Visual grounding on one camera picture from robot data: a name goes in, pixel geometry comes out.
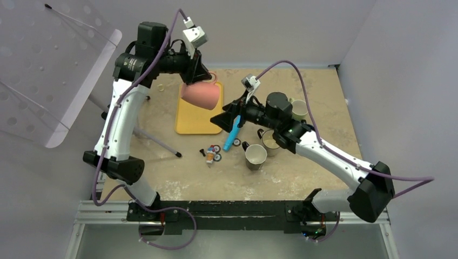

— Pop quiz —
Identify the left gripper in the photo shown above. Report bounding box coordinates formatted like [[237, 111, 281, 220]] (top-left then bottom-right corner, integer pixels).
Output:
[[156, 42, 212, 85]]

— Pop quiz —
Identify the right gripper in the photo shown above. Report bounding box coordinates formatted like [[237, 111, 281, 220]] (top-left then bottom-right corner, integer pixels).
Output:
[[211, 89, 279, 133]]

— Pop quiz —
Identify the pink mug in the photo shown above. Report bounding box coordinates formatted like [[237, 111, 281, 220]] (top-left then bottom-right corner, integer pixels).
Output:
[[180, 71, 221, 110]]

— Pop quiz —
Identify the black mug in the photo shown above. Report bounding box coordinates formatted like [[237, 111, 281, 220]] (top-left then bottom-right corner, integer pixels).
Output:
[[241, 141, 267, 171]]

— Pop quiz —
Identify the cream mug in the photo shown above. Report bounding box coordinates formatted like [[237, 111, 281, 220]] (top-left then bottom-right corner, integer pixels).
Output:
[[257, 128, 281, 157]]

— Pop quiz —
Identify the light green mug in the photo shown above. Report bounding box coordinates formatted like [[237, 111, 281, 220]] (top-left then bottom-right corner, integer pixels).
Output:
[[288, 98, 308, 121]]

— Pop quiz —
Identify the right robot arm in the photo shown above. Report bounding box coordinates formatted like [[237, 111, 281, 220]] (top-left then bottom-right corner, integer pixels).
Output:
[[210, 92, 395, 223]]

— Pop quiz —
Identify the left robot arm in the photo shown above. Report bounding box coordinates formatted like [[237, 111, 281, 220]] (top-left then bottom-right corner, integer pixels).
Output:
[[83, 17, 212, 221]]

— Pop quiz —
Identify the blue toy microphone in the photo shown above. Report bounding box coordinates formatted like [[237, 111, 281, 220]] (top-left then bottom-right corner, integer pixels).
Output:
[[223, 116, 241, 152]]

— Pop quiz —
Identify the poker chip by microphone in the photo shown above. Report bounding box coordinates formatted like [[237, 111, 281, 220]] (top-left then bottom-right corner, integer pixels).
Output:
[[232, 138, 241, 147]]

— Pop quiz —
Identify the ice cream cone toy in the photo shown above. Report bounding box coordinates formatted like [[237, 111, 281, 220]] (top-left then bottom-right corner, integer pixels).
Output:
[[206, 146, 216, 165]]

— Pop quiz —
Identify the yellow tray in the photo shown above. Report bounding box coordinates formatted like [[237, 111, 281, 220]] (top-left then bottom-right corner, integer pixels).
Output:
[[174, 81, 224, 135]]

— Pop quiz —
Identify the poker chip 50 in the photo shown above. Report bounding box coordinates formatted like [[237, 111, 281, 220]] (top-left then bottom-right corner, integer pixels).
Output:
[[213, 153, 222, 162]]

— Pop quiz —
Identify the tripod stand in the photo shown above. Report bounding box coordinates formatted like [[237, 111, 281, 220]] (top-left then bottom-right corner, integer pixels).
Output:
[[88, 94, 182, 158]]

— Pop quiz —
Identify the white perforated panel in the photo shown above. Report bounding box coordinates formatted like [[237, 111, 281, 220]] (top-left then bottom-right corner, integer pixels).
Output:
[[1, 1, 122, 148]]

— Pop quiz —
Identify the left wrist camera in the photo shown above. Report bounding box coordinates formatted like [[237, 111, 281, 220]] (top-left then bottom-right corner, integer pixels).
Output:
[[183, 17, 208, 52]]

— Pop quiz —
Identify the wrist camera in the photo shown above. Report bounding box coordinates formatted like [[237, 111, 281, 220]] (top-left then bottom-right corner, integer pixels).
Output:
[[241, 74, 260, 103], [183, 17, 208, 52]]

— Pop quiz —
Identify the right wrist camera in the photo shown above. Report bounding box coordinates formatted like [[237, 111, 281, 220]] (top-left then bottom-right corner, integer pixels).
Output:
[[241, 74, 260, 103]]

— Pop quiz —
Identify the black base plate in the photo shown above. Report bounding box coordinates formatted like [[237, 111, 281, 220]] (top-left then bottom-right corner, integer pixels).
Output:
[[126, 200, 338, 236]]

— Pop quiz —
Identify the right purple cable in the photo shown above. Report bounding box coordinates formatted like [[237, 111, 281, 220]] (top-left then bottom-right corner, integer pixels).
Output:
[[255, 60, 435, 244]]

